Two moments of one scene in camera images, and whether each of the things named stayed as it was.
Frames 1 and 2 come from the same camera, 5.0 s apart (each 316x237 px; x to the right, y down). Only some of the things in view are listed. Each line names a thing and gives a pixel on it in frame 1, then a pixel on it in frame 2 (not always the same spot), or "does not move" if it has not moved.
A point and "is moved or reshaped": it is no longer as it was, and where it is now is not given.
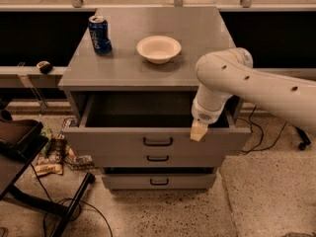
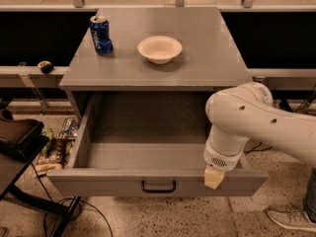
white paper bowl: (159, 48) does not move
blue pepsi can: (98, 27) does not move
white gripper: (204, 115) -> (219, 159)
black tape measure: (45, 67) does not move
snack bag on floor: (51, 161) does not move
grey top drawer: (150, 122) is moved or reshaped
